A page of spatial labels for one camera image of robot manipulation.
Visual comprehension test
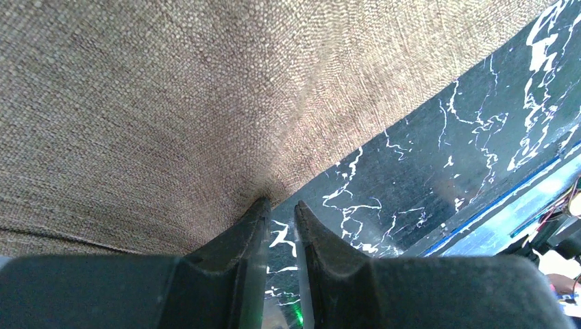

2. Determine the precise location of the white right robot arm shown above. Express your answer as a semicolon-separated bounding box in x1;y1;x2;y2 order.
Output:
500;178;580;325

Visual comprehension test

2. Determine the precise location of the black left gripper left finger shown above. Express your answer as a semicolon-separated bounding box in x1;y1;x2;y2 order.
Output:
1;197;271;328

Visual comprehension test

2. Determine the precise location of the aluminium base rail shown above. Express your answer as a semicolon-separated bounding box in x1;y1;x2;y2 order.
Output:
406;144;580;256

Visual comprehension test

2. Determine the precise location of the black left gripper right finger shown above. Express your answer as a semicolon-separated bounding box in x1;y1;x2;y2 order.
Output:
295;202;574;328

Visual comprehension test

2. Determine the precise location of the brown woven cloth napkin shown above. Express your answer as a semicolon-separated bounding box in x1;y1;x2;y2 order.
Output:
1;1;549;256

